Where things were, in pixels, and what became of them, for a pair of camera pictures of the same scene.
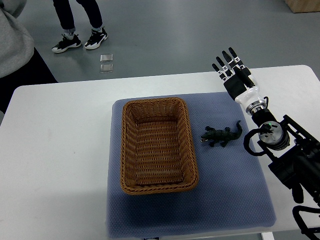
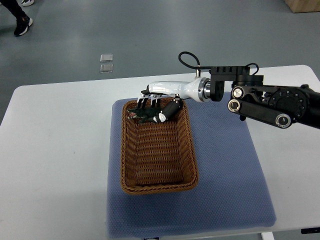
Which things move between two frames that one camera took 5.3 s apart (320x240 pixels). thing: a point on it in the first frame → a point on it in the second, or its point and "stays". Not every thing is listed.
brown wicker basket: [158, 153] stays
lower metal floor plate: [106, 68] stays
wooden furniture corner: [304, 6] stays
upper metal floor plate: [106, 57] stays
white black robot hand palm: [249, 98] → [193, 90]
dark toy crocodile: [221, 136] → [143, 114]
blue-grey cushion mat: [231, 193] stays
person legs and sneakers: [70, 39] → [23, 21]
